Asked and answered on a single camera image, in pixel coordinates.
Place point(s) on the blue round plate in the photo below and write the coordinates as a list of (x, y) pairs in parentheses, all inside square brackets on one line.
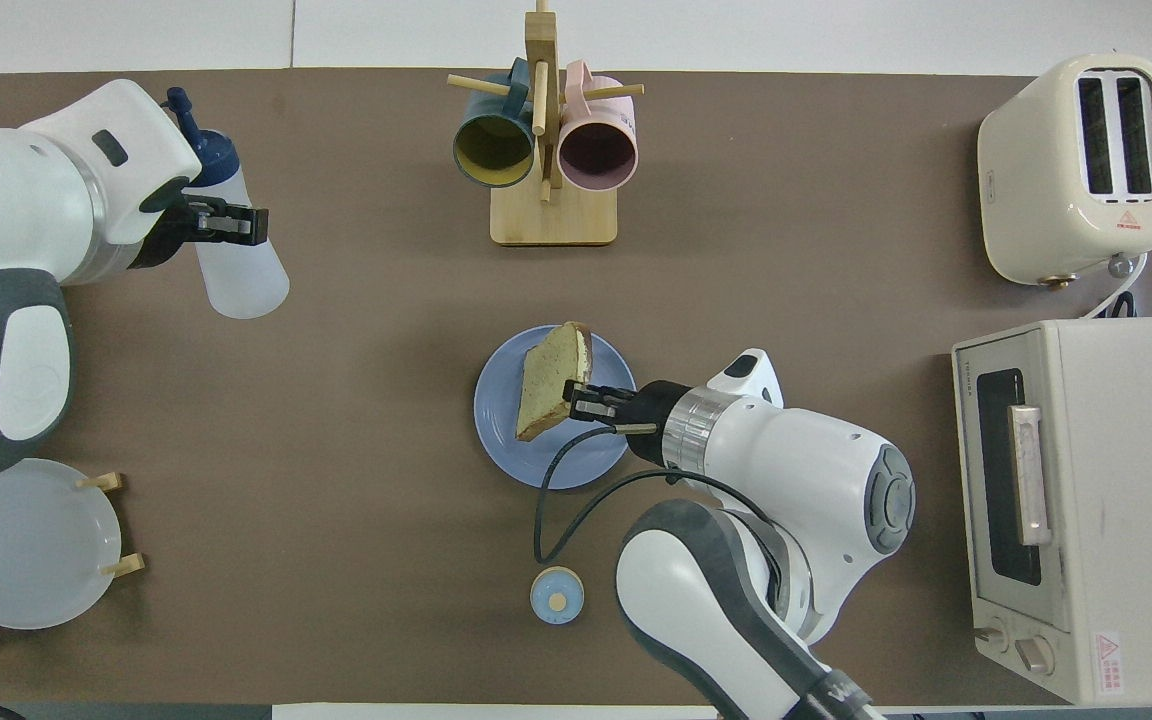
[(501, 410)]

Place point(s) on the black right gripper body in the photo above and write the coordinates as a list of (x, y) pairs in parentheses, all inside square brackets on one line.
[(651, 420)]

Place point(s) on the toasted bread slice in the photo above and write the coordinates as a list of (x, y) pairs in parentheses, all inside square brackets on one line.
[(551, 385)]

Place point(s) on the small blue round lid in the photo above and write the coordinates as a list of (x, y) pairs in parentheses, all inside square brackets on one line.
[(557, 596)]

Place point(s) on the pink mug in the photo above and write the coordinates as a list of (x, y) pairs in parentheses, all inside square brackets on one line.
[(597, 155)]

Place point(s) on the wooden mug tree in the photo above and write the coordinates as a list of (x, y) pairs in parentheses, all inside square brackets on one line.
[(556, 220)]

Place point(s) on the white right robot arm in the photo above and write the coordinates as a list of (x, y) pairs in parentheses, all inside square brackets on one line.
[(796, 490)]

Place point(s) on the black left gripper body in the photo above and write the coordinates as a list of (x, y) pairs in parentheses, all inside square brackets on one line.
[(164, 225)]

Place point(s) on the clear squeeze bottle blue cap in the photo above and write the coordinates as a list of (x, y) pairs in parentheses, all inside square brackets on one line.
[(241, 280)]

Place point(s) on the white toaster oven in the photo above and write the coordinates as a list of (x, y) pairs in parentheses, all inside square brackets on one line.
[(1136, 500)]

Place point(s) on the cream two-slot toaster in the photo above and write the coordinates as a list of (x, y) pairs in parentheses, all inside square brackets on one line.
[(1026, 180)]

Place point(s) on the pale grey plate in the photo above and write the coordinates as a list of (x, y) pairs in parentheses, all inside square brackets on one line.
[(26, 545)]

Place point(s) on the teal mug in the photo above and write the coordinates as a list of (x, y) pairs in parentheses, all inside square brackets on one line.
[(493, 150)]

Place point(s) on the brown table mat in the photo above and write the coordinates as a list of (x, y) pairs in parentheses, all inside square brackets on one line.
[(386, 400)]

